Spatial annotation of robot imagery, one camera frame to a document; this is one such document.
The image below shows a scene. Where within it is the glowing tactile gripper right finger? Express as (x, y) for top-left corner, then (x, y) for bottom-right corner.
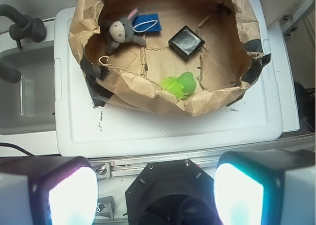
(214, 150), (316, 225)

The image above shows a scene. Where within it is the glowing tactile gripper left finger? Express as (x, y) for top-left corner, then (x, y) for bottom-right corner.
(0, 156), (98, 225)

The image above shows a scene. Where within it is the black square box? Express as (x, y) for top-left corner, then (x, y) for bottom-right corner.
(168, 26), (205, 61)

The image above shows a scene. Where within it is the white plastic bin lid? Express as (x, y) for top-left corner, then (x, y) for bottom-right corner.
(53, 0), (283, 158)

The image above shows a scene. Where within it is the grey translucent plastic bin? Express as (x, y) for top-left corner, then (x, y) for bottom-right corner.
(0, 41), (55, 135)

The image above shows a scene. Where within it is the dark grey curved tube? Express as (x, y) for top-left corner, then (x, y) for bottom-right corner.
(0, 62), (22, 84)

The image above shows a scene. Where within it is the green fuzzy toy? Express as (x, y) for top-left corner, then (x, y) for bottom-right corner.
(160, 72), (197, 100)

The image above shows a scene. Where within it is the brown paper bag tray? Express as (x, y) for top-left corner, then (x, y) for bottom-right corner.
(69, 0), (271, 116)

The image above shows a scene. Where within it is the dark grey clamp knob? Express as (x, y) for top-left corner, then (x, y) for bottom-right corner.
(0, 4), (47, 50)

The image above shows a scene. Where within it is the grey donkey plush toy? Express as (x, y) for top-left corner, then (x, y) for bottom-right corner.
(99, 8), (146, 55)

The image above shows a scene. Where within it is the blue cloth with white loop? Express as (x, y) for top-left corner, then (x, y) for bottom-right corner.
(132, 13), (162, 34)

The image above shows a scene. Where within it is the black cable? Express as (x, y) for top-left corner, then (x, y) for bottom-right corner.
(0, 142), (37, 157)

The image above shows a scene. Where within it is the black octagonal mount plate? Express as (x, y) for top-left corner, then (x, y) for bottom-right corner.
(125, 159), (222, 225)

